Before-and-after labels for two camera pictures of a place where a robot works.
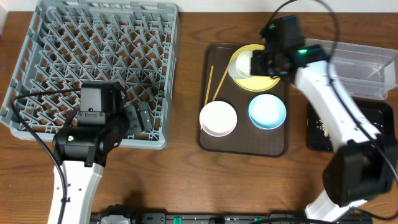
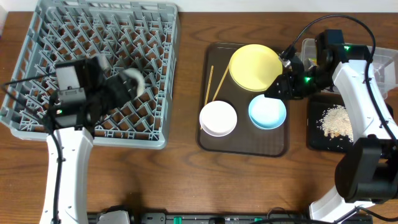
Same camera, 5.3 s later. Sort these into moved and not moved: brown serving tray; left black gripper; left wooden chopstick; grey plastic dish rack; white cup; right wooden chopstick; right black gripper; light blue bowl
Moved: right black gripper; white cup; left black gripper
Not moved: brown serving tray; grey plastic dish rack; light blue bowl; right wooden chopstick; left wooden chopstick
